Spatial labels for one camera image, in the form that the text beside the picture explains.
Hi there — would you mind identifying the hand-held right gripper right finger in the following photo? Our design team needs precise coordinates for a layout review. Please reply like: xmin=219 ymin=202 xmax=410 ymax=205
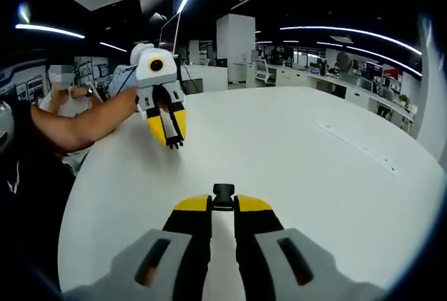
xmin=233 ymin=193 xmax=351 ymax=301

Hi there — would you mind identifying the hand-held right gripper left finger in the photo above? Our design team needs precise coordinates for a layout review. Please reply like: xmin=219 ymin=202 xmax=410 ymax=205
xmin=111 ymin=194 xmax=214 ymax=301

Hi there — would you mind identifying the black pronged plastic buckle part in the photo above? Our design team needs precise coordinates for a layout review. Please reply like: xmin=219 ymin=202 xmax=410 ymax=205
xmin=165 ymin=135 xmax=185 ymax=151

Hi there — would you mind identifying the black socket plastic buckle part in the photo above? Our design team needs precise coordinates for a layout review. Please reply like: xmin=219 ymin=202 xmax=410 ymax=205
xmin=212 ymin=183 xmax=235 ymax=213

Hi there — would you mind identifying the large dark monitor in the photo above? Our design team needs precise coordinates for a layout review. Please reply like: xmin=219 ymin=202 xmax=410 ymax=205
xmin=158 ymin=10 xmax=183 ymax=54

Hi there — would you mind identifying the white square pillar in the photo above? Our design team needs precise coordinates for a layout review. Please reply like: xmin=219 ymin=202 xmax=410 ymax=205
xmin=215 ymin=13 xmax=256 ymax=88

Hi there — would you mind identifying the white office chair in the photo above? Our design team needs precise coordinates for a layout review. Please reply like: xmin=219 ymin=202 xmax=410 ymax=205
xmin=254 ymin=59 xmax=270 ymax=81

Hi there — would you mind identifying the person's dark clothing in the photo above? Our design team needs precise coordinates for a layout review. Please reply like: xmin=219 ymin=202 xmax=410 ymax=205
xmin=0 ymin=100 xmax=82 ymax=297

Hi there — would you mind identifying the row of white office desks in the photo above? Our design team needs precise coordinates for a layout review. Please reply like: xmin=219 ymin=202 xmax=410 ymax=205
xmin=251 ymin=61 xmax=418 ymax=133

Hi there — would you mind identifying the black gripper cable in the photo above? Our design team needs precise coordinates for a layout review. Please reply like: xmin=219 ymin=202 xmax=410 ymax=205
xmin=116 ymin=64 xmax=140 ymax=95

